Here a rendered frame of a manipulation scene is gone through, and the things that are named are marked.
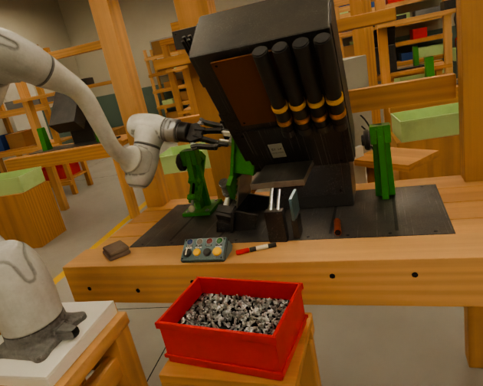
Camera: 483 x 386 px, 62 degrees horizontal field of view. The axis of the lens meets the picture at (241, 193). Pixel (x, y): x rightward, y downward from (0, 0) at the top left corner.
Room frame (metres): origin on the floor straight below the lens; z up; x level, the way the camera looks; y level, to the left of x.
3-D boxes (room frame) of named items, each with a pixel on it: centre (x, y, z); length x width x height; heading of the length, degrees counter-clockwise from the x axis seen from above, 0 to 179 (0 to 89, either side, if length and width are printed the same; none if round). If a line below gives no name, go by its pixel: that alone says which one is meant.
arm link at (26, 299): (0.96, 0.62, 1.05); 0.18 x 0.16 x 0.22; 60
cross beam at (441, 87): (1.76, -0.26, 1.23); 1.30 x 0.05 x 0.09; 69
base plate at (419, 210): (1.41, -0.13, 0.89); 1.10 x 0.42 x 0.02; 69
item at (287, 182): (1.29, -0.17, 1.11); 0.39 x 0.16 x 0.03; 159
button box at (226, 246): (1.20, 0.15, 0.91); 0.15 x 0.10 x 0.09; 69
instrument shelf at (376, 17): (1.66, -0.23, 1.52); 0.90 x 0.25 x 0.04; 69
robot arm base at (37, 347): (0.95, 0.59, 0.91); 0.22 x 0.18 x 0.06; 68
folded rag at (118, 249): (1.37, 0.49, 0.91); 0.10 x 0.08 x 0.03; 30
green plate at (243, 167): (1.38, -0.04, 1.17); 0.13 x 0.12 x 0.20; 69
